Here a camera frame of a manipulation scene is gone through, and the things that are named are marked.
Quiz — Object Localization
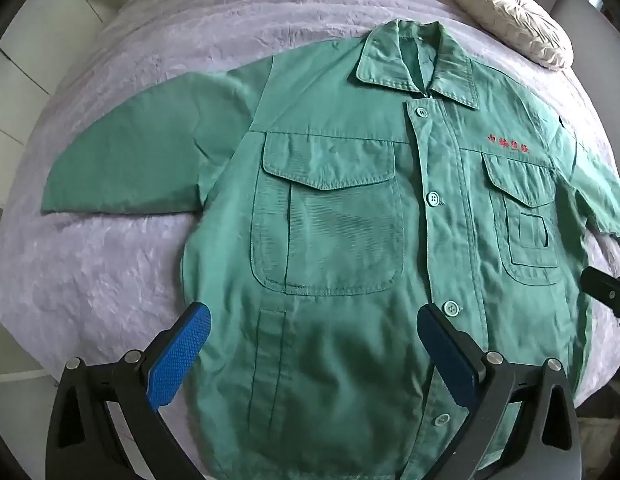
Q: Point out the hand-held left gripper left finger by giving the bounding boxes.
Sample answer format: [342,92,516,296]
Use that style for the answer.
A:
[45,301,213,480]

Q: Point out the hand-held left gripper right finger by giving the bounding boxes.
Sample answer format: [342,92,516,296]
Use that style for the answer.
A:
[397,302,583,480]

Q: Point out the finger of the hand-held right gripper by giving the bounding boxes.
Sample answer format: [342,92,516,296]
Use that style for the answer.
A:
[580,267,620,332]

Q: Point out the green work shirt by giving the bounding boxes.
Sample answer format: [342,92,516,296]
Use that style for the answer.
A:
[40,17,620,480]

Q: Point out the lavender bed sheet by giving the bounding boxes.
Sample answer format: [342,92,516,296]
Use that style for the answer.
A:
[0,0,620,476]

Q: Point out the cream pleated pillow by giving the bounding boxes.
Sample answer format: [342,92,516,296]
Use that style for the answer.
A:
[451,0,575,71]

